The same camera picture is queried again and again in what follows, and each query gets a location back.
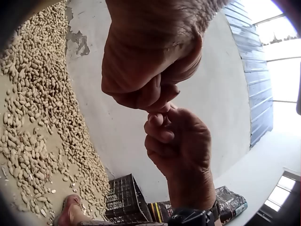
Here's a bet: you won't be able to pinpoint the person's right hand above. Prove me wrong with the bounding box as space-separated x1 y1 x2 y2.
144 106 216 210

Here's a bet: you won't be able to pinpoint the person's left hand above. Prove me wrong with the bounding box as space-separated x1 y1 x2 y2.
101 0 232 111

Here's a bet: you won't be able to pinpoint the person's left fingers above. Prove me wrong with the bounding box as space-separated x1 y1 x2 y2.
141 73 181 111

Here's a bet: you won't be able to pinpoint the person's right fingers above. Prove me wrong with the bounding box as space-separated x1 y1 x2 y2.
144 112 176 164

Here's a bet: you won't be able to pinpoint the black plastic crate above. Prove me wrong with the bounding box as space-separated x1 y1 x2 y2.
104 174 151 223

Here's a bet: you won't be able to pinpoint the black sack with yellow stripes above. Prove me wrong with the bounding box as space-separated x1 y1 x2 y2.
146 201 171 223

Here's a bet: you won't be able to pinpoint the black wrist band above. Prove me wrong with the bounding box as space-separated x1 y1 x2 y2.
166 200 222 226

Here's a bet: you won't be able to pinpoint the blue corrugated metal sheet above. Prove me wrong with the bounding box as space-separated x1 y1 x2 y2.
223 0 275 149

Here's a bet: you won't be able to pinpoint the dark patterned sack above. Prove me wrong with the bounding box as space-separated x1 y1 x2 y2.
214 186 248 224

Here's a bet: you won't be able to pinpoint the pile of peanuts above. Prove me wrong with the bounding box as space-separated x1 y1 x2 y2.
0 0 111 226

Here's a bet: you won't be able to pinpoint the bright framed window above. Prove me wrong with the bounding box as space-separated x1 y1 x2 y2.
240 0 301 132

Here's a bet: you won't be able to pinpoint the small dark-framed window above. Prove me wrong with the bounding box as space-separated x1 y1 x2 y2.
256 170 299 222

